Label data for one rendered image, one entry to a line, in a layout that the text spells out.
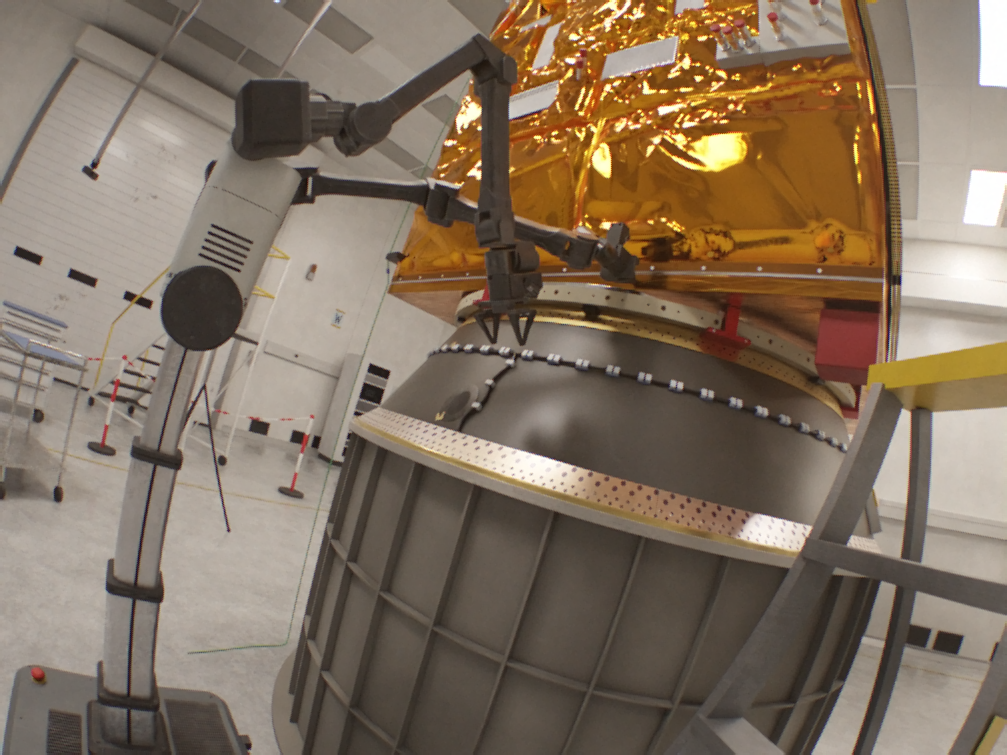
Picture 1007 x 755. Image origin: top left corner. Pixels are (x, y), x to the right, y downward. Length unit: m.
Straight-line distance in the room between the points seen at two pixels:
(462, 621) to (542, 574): 0.23
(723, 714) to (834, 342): 0.81
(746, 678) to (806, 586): 0.17
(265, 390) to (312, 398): 0.95
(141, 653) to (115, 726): 0.23
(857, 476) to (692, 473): 0.43
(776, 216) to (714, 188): 0.21
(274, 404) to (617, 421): 8.22
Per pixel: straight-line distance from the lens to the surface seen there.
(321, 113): 0.90
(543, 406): 1.20
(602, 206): 1.57
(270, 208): 0.98
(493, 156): 1.09
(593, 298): 1.36
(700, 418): 1.21
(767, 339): 1.41
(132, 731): 1.33
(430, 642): 1.22
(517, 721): 1.20
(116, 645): 1.19
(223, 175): 0.99
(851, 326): 1.22
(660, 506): 1.05
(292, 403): 9.20
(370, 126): 0.92
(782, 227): 1.27
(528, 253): 1.10
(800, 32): 1.74
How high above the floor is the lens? 1.24
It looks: 7 degrees up
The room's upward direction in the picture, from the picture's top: 17 degrees clockwise
